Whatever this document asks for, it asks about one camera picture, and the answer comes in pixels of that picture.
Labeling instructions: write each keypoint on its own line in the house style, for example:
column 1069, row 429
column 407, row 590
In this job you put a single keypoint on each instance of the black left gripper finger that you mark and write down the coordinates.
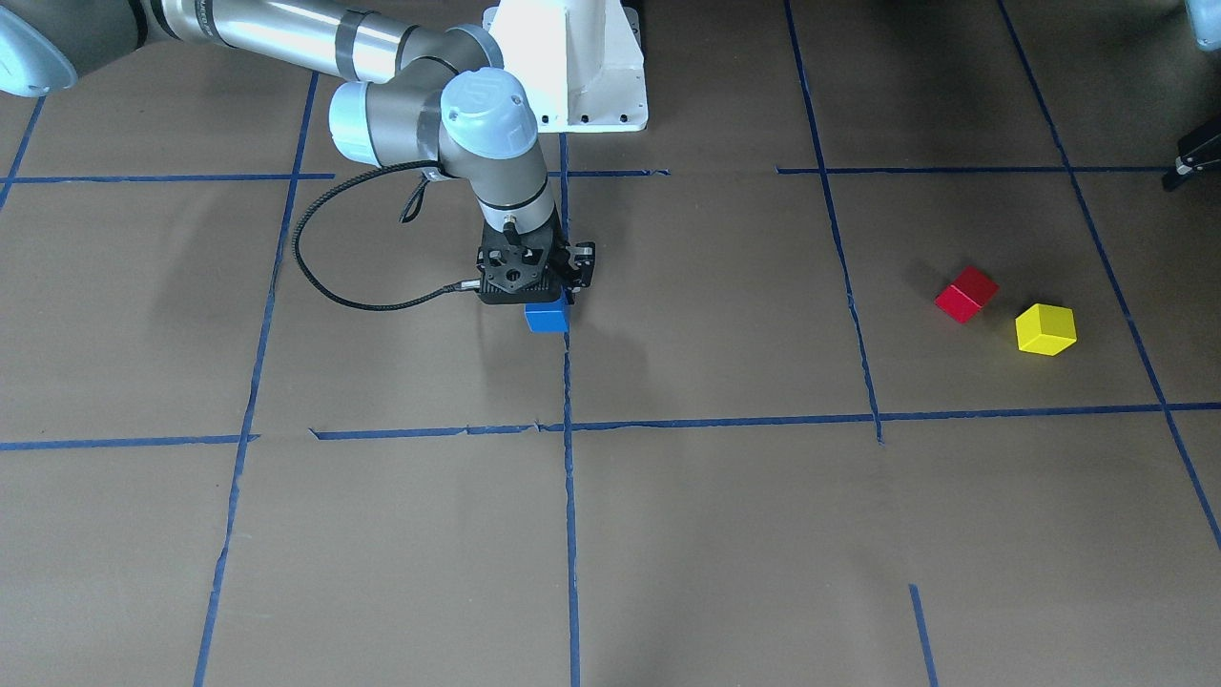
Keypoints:
column 1198, row 152

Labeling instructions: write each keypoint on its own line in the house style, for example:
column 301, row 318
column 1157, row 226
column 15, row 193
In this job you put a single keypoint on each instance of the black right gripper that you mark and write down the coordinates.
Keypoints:
column 583, row 263

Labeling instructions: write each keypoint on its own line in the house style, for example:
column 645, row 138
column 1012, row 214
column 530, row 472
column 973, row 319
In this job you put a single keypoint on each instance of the blue cube block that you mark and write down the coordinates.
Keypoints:
column 548, row 316

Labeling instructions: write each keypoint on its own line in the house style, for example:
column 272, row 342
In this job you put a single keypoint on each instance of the yellow cube block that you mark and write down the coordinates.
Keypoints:
column 1045, row 329

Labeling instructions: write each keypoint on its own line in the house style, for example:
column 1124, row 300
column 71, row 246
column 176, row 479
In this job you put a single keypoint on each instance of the red cube block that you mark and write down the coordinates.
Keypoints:
column 965, row 296

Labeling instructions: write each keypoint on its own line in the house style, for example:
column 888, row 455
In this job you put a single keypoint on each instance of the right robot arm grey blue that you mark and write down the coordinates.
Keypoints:
column 411, row 99

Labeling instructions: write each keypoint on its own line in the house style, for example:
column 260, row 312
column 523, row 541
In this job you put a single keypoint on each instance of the white pedestal column base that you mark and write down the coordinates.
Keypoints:
column 581, row 63

